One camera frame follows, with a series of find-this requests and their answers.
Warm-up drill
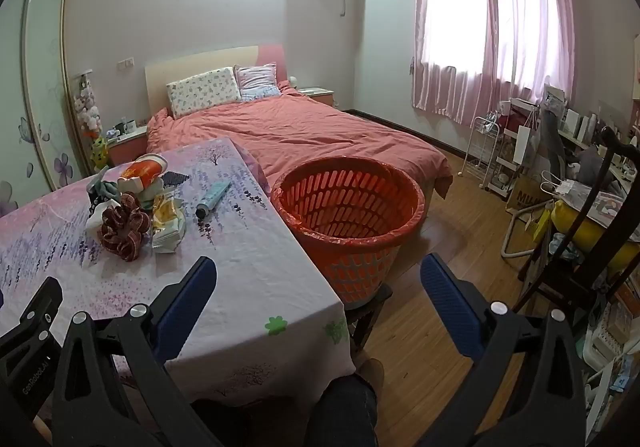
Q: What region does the white wire rack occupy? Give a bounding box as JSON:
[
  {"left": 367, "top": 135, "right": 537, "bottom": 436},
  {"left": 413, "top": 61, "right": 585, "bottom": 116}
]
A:
[{"left": 462, "top": 114, "right": 506, "bottom": 190}]

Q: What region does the orange plastic laundry basket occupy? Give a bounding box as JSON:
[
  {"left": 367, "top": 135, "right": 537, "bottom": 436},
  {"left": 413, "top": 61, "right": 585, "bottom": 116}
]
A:
[{"left": 270, "top": 156, "right": 427, "bottom": 304}]

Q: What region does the plush toy column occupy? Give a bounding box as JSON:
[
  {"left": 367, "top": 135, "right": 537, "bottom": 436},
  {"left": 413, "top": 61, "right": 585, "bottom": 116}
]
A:
[{"left": 74, "top": 72, "right": 110, "bottom": 172}]

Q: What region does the yellow snack wrapper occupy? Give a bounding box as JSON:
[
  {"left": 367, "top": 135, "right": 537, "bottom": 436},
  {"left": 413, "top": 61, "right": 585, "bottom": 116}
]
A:
[{"left": 151, "top": 192, "right": 187, "bottom": 255}]

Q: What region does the brown slipper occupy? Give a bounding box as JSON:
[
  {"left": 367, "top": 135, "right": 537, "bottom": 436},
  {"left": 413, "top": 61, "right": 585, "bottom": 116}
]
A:
[{"left": 357, "top": 358, "right": 386, "bottom": 395}]

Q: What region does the person's leg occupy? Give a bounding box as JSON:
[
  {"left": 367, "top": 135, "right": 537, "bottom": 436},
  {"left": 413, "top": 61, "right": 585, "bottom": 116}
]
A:
[{"left": 305, "top": 374, "right": 378, "bottom": 447}]

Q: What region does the cream cloth piece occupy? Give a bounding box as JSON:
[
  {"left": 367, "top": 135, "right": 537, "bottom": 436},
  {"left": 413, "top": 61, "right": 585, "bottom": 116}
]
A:
[{"left": 137, "top": 184, "right": 166, "bottom": 210}]

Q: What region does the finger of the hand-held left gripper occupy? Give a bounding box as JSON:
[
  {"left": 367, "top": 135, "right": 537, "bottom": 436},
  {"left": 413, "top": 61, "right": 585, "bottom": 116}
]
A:
[{"left": 0, "top": 277, "right": 64, "bottom": 364}]

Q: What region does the orange printed paper cup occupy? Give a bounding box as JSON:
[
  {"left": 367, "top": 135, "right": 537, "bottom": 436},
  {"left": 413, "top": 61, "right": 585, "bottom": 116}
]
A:
[{"left": 119, "top": 153, "right": 167, "bottom": 192}]

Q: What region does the dark wooden stool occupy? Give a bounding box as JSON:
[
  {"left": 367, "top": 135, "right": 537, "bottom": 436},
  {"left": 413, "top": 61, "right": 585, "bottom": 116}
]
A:
[{"left": 345, "top": 284, "right": 396, "bottom": 353}]

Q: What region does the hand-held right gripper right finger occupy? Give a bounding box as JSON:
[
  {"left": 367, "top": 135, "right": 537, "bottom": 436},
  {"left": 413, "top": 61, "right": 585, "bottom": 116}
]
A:
[{"left": 419, "top": 253, "right": 588, "bottom": 447}]

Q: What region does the teal squeeze tube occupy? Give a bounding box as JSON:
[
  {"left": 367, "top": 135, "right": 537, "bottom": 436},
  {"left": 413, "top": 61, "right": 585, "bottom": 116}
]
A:
[{"left": 195, "top": 179, "right": 232, "bottom": 221}]

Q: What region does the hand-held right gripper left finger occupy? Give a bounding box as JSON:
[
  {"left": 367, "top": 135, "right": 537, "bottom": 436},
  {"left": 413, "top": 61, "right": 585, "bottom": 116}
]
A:
[{"left": 50, "top": 256, "right": 221, "bottom": 447}]

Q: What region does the brown striped sock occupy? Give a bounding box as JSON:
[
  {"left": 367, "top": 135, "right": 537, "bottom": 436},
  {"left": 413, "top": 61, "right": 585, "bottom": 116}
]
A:
[{"left": 96, "top": 194, "right": 152, "bottom": 260}]

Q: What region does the yellow plastic tub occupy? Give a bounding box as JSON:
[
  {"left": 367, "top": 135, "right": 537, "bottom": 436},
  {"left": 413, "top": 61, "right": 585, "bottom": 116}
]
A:
[{"left": 550, "top": 199, "right": 640, "bottom": 268}]

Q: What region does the pink white nightstand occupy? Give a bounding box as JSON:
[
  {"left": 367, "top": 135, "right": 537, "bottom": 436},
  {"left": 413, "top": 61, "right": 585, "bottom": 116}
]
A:
[
  {"left": 106, "top": 124, "right": 149, "bottom": 166},
  {"left": 298, "top": 87, "right": 335, "bottom": 106}
]

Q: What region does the dark wooden chair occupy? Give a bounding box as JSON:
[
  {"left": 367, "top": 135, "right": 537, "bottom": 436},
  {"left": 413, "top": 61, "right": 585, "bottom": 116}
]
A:
[{"left": 515, "top": 127, "right": 640, "bottom": 318}]

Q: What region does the brown cardboard box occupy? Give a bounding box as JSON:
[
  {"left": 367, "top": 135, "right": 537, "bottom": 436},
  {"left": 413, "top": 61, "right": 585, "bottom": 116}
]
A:
[{"left": 507, "top": 174, "right": 551, "bottom": 215}]

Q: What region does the cream pink bed headboard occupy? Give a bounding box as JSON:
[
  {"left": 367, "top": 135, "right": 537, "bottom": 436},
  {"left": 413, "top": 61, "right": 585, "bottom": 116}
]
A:
[{"left": 144, "top": 44, "right": 289, "bottom": 120}]

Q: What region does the white floral pillow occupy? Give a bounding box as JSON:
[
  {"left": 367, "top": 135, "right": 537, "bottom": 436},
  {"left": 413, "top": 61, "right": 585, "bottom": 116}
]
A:
[{"left": 166, "top": 67, "right": 242, "bottom": 118}]

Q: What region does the white shelf cart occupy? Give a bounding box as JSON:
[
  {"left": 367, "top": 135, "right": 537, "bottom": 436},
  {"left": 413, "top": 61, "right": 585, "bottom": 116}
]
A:
[{"left": 492, "top": 97, "right": 543, "bottom": 200}]

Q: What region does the pink curtain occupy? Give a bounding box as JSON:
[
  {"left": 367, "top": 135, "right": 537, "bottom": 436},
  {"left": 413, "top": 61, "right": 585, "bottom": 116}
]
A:
[{"left": 410, "top": 0, "right": 608, "bottom": 128}]

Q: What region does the pink floral tablecloth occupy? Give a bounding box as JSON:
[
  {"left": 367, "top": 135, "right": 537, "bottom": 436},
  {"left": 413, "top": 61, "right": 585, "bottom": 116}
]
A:
[{"left": 0, "top": 137, "right": 357, "bottom": 433}]

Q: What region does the pink striped pillow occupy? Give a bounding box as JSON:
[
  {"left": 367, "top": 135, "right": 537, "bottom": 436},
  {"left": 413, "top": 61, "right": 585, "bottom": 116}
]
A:
[{"left": 234, "top": 63, "right": 282, "bottom": 102}]

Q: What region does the flower print sliding wardrobe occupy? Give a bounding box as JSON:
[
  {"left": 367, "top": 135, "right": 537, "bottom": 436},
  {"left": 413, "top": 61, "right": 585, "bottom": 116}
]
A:
[{"left": 0, "top": 0, "right": 86, "bottom": 218}]

